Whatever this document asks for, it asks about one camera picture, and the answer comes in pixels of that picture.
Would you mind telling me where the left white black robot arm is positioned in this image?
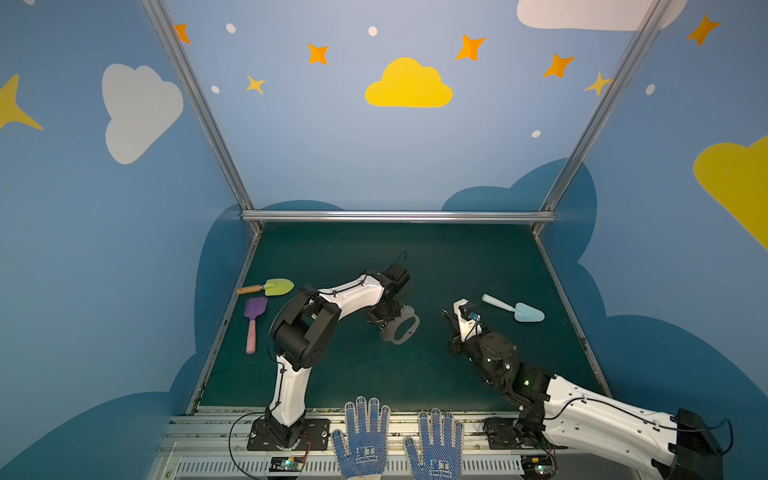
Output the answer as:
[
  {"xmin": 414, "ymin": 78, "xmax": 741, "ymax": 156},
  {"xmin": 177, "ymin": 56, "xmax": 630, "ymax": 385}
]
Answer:
[{"xmin": 264, "ymin": 263, "xmax": 420, "ymax": 449}]

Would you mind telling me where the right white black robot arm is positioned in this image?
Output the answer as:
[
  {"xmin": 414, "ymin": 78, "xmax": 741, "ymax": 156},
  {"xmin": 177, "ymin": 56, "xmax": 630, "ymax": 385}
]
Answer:
[{"xmin": 450, "ymin": 324, "xmax": 726, "ymax": 479}]

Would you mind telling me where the light blue toy spatula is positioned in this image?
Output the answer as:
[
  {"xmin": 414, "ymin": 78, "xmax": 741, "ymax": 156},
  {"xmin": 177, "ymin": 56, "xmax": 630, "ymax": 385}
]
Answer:
[{"xmin": 481, "ymin": 294, "xmax": 546, "ymax": 323}]

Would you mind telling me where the right blue dotted work glove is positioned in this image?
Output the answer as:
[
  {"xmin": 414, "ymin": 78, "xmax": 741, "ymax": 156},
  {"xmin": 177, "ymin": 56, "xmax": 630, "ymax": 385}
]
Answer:
[{"xmin": 404, "ymin": 408, "xmax": 464, "ymax": 480}]

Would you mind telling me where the blue dotted work glove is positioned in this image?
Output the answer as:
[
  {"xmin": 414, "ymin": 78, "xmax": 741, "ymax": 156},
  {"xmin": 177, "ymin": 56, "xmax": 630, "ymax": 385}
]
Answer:
[
  {"xmin": 404, "ymin": 408, "xmax": 464, "ymax": 480},
  {"xmin": 331, "ymin": 396, "xmax": 390, "ymax": 480}
]

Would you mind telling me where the left blue dotted work glove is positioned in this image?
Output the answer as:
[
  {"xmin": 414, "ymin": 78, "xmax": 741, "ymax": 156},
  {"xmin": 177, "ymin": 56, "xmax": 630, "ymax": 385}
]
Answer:
[{"xmin": 331, "ymin": 396, "xmax": 390, "ymax": 480}]

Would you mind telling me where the purple toy spatula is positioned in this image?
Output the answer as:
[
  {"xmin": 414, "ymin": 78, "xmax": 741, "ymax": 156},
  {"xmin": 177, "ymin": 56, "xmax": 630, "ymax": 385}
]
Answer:
[{"xmin": 244, "ymin": 297, "xmax": 268, "ymax": 355}]

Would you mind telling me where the right green circuit board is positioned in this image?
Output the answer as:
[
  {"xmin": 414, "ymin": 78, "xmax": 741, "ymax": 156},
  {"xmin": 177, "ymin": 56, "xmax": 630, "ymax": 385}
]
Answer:
[{"xmin": 521, "ymin": 456, "xmax": 556, "ymax": 478}]

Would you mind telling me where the green circuit board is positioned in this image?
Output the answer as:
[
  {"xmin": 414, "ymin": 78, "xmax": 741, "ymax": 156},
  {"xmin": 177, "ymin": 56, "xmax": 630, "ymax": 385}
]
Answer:
[
  {"xmin": 268, "ymin": 457, "xmax": 305, "ymax": 474},
  {"xmin": 521, "ymin": 456, "xmax": 556, "ymax": 478}
]

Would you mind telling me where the left green circuit board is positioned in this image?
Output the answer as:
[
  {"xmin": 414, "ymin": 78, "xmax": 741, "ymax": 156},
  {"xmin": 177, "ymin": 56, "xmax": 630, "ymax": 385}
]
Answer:
[{"xmin": 268, "ymin": 457, "xmax": 305, "ymax": 474}]

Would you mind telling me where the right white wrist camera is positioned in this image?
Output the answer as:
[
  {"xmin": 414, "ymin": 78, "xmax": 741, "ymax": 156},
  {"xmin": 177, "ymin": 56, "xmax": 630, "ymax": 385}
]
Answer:
[{"xmin": 453, "ymin": 299, "xmax": 482, "ymax": 342}]

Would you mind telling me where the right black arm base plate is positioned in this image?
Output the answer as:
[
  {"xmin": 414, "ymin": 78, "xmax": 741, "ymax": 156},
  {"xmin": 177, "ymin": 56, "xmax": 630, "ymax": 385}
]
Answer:
[{"xmin": 482, "ymin": 416, "xmax": 558, "ymax": 450}]

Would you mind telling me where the green toy spatula wooden handle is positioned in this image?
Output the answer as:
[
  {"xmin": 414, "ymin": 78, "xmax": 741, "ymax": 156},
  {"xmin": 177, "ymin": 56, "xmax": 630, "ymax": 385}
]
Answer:
[{"xmin": 236, "ymin": 278, "xmax": 295, "ymax": 297}]

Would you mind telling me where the horizontal aluminium frame bar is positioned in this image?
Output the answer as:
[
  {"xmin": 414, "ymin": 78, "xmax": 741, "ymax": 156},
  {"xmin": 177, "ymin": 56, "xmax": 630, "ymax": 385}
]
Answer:
[{"xmin": 241, "ymin": 210, "xmax": 556, "ymax": 224}]

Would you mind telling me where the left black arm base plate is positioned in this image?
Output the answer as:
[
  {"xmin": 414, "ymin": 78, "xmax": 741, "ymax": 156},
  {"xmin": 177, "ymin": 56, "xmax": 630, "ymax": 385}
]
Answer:
[{"xmin": 246, "ymin": 418, "xmax": 331, "ymax": 451}]

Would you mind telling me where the right aluminium frame post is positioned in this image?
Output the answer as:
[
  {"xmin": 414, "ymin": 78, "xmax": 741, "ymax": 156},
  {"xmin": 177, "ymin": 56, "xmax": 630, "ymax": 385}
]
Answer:
[{"xmin": 532, "ymin": 0, "xmax": 673, "ymax": 237}]

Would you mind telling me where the aluminium frame post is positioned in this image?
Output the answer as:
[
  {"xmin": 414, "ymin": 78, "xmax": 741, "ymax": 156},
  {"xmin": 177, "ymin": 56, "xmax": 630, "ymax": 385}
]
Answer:
[
  {"xmin": 532, "ymin": 0, "xmax": 673, "ymax": 237},
  {"xmin": 141, "ymin": 0, "xmax": 263, "ymax": 236}
]

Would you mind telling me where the front aluminium rail base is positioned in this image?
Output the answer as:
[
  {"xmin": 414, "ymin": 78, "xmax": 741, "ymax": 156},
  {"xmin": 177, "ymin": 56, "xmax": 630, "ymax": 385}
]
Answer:
[{"xmin": 146, "ymin": 409, "xmax": 643, "ymax": 479}]

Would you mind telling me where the left aluminium frame post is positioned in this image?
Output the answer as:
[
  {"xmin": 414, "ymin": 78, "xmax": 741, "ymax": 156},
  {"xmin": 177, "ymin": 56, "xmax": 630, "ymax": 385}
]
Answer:
[{"xmin": 141, "ymin": 0, "xmax": 263, "ymax": 236}]

